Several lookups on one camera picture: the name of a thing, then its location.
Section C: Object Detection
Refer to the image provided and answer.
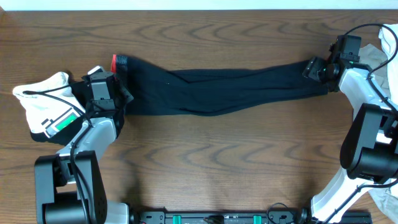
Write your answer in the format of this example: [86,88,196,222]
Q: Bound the black leggings with grey waistband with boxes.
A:
[111,55,328,116]

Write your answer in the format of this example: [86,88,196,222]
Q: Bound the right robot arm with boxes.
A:
[295,57,397,223]

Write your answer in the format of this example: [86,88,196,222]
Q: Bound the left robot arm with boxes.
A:
[34,72,132,224]

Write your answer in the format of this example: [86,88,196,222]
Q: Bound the beige garment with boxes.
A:
[359,44,397,223]

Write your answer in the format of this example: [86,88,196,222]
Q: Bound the folded white printed shirt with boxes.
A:
[12,72,85,138]

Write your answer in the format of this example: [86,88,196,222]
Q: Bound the right black cable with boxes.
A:
[323,23,398,224]

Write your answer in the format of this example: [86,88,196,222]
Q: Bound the black cable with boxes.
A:
[323,23,398,224]
[22,84,96,224]

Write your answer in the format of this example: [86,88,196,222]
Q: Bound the left black cable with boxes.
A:
[22,84,96,224]

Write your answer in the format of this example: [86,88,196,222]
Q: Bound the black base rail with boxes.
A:
[133,207,373,224]

